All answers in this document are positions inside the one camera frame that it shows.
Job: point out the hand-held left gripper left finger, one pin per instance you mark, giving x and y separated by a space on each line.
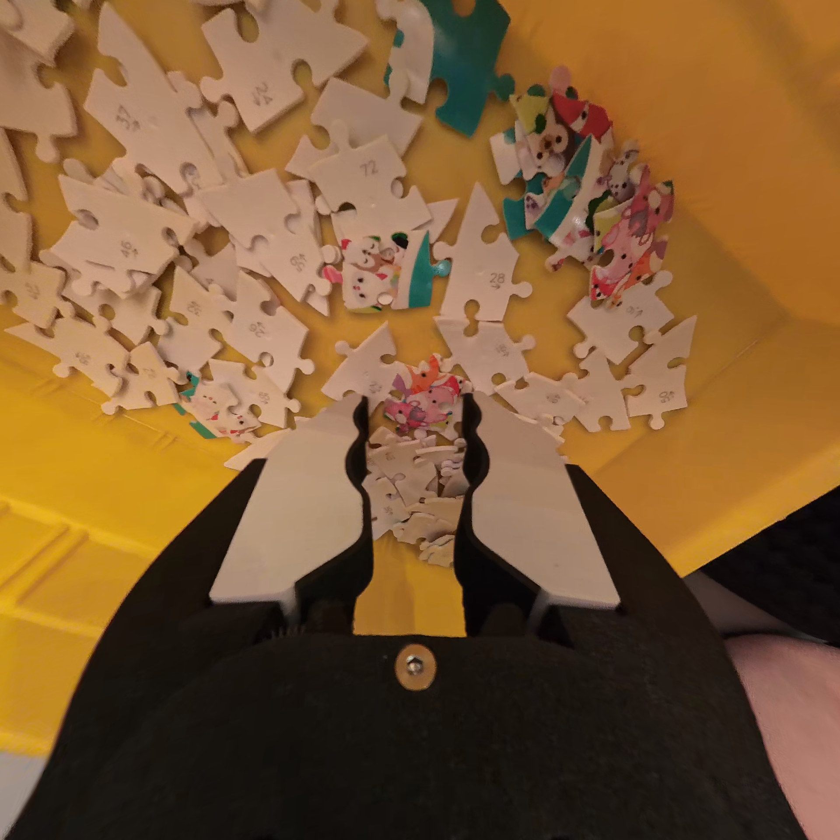
295 525

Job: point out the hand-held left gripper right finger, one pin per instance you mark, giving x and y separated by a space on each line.
538 525

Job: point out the yellow plastic bin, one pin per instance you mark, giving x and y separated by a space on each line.
79 551

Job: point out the pile of puzzle pieces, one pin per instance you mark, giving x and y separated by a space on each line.
250 210

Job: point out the black quilted pad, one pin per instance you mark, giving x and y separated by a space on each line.
801 565

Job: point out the person's leg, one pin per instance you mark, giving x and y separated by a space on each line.
794 735

